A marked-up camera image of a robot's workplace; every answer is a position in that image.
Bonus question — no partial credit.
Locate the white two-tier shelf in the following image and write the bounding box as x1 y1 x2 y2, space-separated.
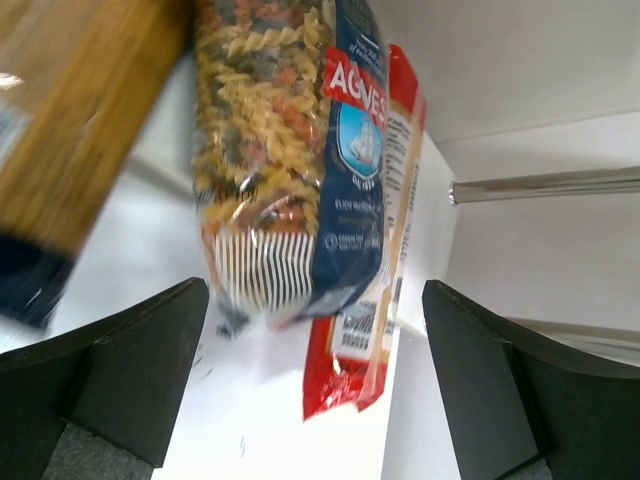
119 49 640 480

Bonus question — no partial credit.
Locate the tricolor fusilli pasta bag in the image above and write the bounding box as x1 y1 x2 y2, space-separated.
192 1 390 339

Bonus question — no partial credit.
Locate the red spaghetti pack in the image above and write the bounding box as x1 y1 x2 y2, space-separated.
302 43 429 424

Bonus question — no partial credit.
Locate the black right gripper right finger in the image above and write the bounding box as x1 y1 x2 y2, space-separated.
422 280 639 479

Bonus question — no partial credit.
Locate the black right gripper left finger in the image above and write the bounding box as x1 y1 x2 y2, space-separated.
1 278 209 479

